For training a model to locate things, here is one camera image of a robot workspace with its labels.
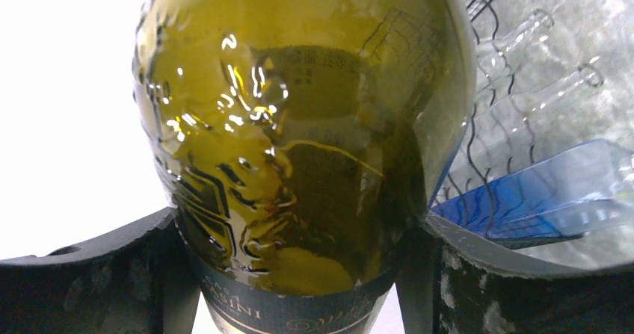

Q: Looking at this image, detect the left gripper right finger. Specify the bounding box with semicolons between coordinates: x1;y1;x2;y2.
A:
396;214;633;333

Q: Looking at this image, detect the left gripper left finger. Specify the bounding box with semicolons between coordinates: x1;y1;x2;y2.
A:
1;208;200;333

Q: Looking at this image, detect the small clear glass bottle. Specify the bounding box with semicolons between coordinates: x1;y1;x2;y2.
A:
439;64;605;202

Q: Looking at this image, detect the dark green wine bottle front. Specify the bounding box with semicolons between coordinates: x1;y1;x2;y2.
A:
132;0;476;333

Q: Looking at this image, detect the clear slim glass bottle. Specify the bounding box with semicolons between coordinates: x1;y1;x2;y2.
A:
474;8;555;102

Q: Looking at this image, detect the black wire wine rack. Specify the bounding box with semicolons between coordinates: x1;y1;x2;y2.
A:
432;0;553;230

